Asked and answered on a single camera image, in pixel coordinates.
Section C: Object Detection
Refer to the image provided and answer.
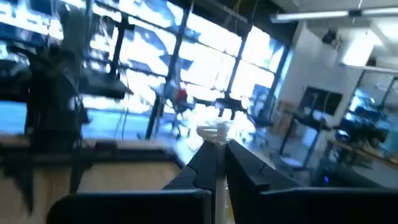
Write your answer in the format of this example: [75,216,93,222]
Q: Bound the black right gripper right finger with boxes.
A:
[226,140,301,224]

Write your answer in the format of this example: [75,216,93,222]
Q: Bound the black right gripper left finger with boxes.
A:
[162,140,218,224]

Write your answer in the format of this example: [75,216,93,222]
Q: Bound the purple toothbrush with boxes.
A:
[196,123,233,224]

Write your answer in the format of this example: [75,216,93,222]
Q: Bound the black ceiling spotlight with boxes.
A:
[322,29,338,44]

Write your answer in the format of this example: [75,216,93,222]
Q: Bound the black aluminium table frame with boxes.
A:
[0,139,184,215]

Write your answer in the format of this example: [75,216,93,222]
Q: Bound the black monitor by white wall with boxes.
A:
[298,86,345,116]

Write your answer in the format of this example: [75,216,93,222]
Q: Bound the large window dark frame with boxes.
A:
[0,0,293,141]

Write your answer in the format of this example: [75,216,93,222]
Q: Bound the long ceiling light rail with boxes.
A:
[269,7,398,24]

